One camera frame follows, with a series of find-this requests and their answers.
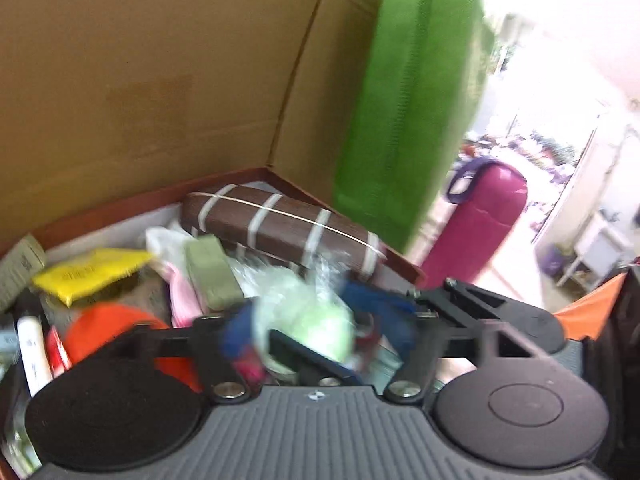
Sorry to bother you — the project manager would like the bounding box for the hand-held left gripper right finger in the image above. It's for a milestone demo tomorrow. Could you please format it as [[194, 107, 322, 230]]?
[[342, 277, 568, 407]]

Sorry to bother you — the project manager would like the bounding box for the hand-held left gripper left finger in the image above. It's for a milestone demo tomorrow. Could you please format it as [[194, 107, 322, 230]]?
[[117, 304, 262, 406]]

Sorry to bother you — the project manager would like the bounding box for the pale green ball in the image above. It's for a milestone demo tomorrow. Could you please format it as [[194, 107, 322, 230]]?
[[249, 264, 359, 367]]

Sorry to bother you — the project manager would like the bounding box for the red-brown tray box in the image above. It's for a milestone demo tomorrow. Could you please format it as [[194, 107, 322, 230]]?
[[0, 167, 426, 471]]

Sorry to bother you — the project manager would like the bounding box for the olive green block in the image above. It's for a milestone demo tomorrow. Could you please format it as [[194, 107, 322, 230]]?
[[184, 233, 247, 312]]

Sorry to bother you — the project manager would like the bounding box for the pink soft item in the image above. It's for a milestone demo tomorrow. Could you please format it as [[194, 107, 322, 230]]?
[[166, 259, 202, 330]]

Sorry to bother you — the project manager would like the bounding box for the white plastic bag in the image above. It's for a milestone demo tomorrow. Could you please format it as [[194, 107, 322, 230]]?
[[144, 225, 197, 272]]

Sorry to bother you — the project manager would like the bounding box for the brown striped case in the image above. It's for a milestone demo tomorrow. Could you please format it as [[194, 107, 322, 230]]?
[[181, 183, 389, 282]]

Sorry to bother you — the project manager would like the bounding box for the orange-red round lid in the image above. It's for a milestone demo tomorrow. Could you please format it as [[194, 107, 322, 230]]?
[[65, 302, 204, 394]]

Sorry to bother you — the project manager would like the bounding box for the magenta suitcase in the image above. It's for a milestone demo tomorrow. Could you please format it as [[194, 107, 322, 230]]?
[[419, 156, 530, 292]]

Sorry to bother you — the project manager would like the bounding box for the yellow packet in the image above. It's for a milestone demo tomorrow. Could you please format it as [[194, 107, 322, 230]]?
[[31, 247, 156, 309]]

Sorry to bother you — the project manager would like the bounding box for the small red packet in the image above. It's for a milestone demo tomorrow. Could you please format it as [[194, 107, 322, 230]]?
[[45, 326, 74, 377]]

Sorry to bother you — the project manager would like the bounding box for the green fabric bag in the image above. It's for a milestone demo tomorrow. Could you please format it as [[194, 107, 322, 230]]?
[[332, 0, 497, 257]]

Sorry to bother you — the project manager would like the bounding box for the white tube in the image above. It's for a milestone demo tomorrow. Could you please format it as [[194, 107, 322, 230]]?
[[15, 305, 55, 397]]

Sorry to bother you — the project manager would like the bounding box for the orange cloth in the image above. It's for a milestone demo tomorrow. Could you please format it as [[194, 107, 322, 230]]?
[[552, 270, 629, 342]]

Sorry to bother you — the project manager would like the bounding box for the white stool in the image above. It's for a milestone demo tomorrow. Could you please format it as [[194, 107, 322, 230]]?
[[555, 209, 637, 292]]

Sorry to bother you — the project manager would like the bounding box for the grey printed box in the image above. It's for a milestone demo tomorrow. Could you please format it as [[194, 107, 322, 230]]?
[[0, 233, 47, 314]]

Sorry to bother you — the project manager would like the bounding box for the large cardboard box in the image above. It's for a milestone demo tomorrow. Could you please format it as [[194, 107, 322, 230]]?
[[0, 0, 392, 261]]

